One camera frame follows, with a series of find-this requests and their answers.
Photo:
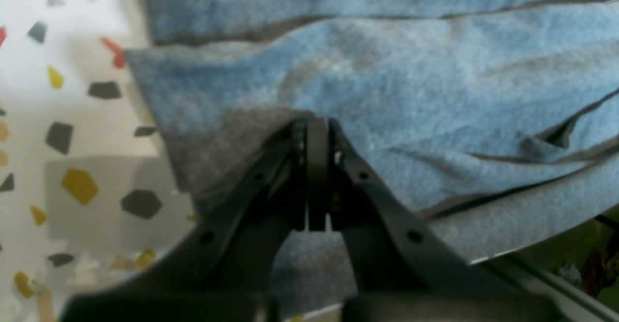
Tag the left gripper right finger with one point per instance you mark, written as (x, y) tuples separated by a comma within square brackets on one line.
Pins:
[(403, 271)]

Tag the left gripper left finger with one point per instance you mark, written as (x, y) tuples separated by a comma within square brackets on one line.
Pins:
[(220, 271)]

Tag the grey t-shirt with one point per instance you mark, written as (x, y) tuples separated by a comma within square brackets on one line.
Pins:
[(496, 120)]

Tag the terrazzo pattern tablecloth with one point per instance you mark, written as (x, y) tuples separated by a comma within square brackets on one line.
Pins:
[(88, 198)]

